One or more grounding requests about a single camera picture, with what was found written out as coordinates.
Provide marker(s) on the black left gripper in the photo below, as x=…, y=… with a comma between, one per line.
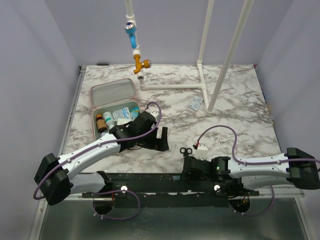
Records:
x=161, y=145

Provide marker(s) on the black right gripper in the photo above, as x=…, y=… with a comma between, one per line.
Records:
x=189, y=164

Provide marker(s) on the metal scissors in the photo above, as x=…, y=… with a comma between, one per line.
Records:
x=185, y=151

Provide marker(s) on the clear zip bag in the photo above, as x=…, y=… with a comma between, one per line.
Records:
x=123, y=121

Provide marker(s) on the white blue gauze packet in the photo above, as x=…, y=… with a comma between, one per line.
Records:
x=123, y=113

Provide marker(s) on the clear bottle green label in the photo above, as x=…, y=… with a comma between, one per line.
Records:
x=109, y=120

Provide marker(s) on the amber bottle orange cap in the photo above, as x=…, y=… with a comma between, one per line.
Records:
x=100, y=123

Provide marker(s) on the pink medicine kit case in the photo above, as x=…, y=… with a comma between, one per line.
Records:
x=111, y=96

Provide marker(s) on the small blue white sachet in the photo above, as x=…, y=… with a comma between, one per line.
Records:
x=196, y=103

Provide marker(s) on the blue cotton swab packet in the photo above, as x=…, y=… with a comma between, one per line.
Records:
x=134, y=112

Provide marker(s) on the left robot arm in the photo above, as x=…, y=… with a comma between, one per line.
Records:
x=57, y=176

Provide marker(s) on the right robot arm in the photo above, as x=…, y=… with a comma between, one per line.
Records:
x=236, y=177

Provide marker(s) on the orange brass faucet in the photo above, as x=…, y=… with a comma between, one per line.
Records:
x=139, y=65

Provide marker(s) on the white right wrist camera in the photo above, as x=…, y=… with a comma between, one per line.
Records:
x=201, y=152

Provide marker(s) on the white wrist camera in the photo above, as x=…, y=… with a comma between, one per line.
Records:
x=155, y=114
x=201, y=152

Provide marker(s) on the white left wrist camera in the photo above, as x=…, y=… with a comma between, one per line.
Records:
x=155, y=114

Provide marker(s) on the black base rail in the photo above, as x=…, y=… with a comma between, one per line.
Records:
x=172, y=190

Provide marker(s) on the blue valve handle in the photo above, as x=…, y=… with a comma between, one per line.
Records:
x=130, y=29

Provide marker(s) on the white PVC pipe frame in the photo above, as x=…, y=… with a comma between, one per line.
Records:
x=209, y=102

